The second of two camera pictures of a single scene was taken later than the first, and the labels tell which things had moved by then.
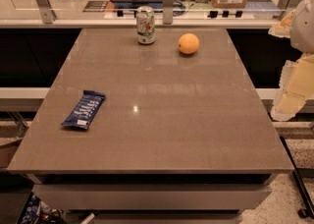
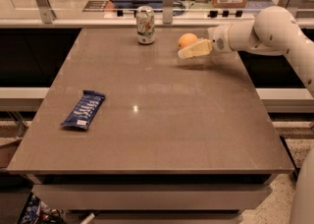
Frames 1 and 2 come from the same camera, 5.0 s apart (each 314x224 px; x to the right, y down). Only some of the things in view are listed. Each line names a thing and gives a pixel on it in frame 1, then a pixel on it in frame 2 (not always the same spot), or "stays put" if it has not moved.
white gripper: [304, 27] → [218, 40]
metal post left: [43, 2] stays put
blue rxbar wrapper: [84, 110] stays put
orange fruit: [188, 43] stays put
